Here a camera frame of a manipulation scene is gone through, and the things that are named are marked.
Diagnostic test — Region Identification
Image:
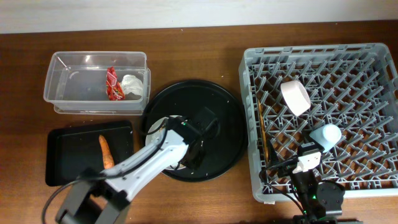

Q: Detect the clear plastic storage box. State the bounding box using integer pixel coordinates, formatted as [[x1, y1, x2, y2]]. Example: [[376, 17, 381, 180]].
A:
[[44, 51, 150, 115]]

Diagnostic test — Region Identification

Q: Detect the grey plastic dishwasher rack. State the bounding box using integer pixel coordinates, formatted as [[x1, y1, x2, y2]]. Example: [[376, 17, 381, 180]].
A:
[[239, 43, 397, 204]]

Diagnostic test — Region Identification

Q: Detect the red snack wrapper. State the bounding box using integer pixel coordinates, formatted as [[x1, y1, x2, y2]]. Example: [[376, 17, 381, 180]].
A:
[[106, 67, 125, 101]]

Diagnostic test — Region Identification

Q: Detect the pink plastic bowl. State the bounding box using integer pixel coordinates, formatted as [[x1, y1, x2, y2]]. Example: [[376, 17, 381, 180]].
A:
[[280, 80, 311, 116]]

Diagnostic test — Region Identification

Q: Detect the grey plate with food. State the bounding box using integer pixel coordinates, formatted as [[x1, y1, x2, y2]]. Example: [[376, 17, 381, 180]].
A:
[[145, 117, 185, 170]]

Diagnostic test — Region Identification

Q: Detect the round black serving tray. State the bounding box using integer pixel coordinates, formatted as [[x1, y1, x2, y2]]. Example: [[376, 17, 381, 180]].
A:
[[139, 80, 248, 182]]

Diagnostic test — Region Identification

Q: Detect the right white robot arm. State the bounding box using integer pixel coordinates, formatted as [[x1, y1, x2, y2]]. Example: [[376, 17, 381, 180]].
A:
[[266, 157, 345, 224]]

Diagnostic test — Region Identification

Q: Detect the wooden chopstick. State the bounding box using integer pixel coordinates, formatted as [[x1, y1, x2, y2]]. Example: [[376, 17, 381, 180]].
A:
[[257, 99, 269, 164]]

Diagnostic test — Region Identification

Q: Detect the orange carrot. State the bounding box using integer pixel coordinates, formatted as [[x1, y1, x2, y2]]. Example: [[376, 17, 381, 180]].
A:
[[99, 135, 114, 169]]

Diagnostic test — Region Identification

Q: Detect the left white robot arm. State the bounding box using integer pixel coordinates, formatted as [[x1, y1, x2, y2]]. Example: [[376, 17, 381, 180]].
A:
[[40, 116, 220, 223]]

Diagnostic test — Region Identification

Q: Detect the white paper napkin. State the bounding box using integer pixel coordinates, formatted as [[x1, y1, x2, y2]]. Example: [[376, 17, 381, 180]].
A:
[[121, 75, 144, 96]]

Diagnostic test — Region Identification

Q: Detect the black rectangular bin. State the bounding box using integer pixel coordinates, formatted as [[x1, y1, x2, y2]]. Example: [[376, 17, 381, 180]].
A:
[[45, 120, 134, 187]]

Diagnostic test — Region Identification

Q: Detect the light blue plastic cup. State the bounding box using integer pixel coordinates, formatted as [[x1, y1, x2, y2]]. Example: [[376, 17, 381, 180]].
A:
[[310, 124, 342, 153]]

